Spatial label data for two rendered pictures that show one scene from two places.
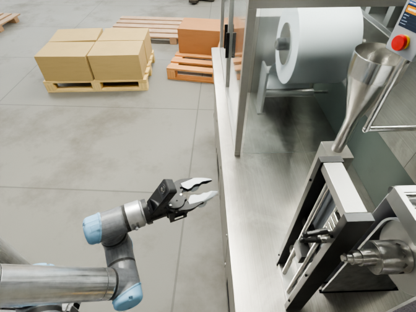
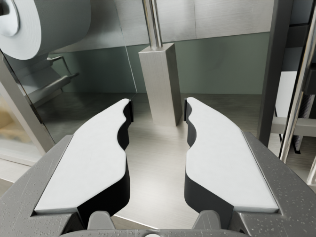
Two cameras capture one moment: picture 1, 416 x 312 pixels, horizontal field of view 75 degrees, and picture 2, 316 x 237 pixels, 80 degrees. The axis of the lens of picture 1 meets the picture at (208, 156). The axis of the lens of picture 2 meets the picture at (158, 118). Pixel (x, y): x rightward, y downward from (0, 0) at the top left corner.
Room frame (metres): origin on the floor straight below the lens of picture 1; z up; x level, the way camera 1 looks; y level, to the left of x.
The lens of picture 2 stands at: (0.43, 0.09, 1.29)
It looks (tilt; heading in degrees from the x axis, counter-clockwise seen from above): 31 degrees down; 299
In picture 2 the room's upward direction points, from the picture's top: 11 degrees counter-clockwise
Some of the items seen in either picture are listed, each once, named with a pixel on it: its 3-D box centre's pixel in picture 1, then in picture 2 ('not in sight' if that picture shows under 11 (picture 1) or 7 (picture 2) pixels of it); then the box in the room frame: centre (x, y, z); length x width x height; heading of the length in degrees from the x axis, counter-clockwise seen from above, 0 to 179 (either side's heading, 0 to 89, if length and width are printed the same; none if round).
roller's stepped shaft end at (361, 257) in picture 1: (356, 257); not in sight; (0.23, -0.29, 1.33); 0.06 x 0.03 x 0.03; 91
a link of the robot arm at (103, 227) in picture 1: (107, 225); not in sight; (0.37, 0.27, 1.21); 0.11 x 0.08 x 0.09; 113
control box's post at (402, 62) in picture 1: (384, 95); not in sight; (0.53, -0.41, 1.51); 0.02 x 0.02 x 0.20
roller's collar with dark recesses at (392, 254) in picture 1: (387, 256); not in sight; (0.23, -0.35, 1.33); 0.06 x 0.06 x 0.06; 1
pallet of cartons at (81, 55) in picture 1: (101, 58); not in sight; (3.37, 1.38, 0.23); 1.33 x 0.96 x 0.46; 85
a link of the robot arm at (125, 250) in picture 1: (118, 247); not in sight; (0.36, 0.26, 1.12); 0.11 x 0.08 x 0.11; 23
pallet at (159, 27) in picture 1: (150, 29); not in sight; (4.80, 0.97, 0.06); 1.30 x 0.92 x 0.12; 86
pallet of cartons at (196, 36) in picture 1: (222, 51); not in sight; (3.54, -0.20, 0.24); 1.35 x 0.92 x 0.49; 80
